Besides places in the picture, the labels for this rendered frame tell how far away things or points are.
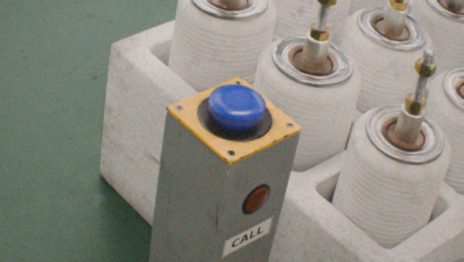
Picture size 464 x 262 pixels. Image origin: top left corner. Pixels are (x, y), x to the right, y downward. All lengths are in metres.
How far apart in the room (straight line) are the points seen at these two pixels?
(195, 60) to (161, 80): 0.04
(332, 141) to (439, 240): 0.14
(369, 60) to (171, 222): 0.28
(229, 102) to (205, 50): 0.24
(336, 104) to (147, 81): 0.20
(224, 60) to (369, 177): 0.20
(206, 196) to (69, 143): 0.46
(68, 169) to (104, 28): 0.29
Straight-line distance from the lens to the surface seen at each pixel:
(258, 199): 0.75
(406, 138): 0.86
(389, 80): 0.98
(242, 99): 0.73
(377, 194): 0.86
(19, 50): 1.33
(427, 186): 0.86
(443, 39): 1.06
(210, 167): 0.72
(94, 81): 1.28
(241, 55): 0.97
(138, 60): 1.01
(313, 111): 0.90
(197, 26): 0.96
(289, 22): 1.05
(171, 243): 0.81
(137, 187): 1.08
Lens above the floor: 0.77
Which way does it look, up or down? 39 degrees down
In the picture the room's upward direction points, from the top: 11 degrees clockwise
